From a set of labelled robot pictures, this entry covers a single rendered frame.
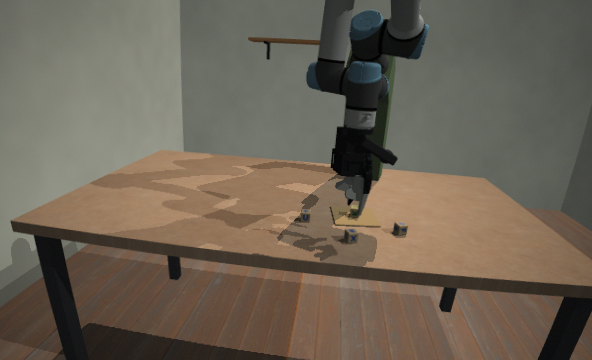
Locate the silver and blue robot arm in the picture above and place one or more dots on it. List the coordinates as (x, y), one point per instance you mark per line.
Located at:
(372, 39)

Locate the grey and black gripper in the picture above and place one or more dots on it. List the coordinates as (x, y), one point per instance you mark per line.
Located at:
(352, 160)

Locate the tan letter block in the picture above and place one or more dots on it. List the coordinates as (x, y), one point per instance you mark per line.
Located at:
(305, 215)
(354, 211)
(351, 236)
(400, 228)

